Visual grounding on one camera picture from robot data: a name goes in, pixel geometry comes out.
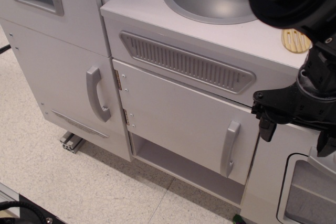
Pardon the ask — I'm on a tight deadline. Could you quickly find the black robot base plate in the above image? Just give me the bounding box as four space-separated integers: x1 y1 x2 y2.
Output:
0 194 69 224

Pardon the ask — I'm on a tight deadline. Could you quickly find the yellow slotted wooden spatula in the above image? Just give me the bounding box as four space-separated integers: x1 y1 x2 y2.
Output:
281 28 312 54

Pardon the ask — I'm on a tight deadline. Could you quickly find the grey oven door handle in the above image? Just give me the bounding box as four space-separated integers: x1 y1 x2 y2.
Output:
308 146 335 173

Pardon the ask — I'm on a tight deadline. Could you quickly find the grey cabinet door handle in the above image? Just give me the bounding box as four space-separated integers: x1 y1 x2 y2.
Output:
220 121 240 177

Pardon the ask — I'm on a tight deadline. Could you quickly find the white toy kitchen unit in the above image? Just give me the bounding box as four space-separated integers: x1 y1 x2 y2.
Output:
1 0 335 223

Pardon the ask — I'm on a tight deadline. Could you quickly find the aluminium extrusion rail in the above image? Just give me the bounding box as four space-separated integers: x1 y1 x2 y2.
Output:
60 132 86 154

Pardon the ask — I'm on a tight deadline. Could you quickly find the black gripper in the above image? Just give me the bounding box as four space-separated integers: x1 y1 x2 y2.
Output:
253 42 335 157

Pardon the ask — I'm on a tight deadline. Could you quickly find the white cabinet door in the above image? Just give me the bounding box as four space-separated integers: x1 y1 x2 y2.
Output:
113 60 258 184

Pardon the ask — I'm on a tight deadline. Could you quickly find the grey ribbed vent panel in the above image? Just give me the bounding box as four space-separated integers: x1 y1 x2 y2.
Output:
119 31 256 94

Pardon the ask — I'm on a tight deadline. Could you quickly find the white fridge lower door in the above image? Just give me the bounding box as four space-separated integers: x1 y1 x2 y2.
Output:
1 20 132 161

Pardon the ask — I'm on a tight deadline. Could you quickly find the grey fridge door handle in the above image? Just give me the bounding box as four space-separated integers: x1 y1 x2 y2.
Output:
86 66 111 122

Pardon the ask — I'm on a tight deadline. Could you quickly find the black braided cable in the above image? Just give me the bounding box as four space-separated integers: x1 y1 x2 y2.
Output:
0 199 45 224

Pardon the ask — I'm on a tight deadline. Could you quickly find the white oven door window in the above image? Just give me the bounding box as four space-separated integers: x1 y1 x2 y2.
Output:
277 153 335 223

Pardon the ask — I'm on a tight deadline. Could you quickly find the green purple small object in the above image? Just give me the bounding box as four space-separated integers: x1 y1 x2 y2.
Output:
233 214 246 224

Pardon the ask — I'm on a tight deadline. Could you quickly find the upper brass door hinge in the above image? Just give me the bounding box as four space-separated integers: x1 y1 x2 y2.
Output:
115 70 123 90

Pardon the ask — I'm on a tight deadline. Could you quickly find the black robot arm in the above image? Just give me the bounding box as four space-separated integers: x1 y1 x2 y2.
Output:
249 0 335 157

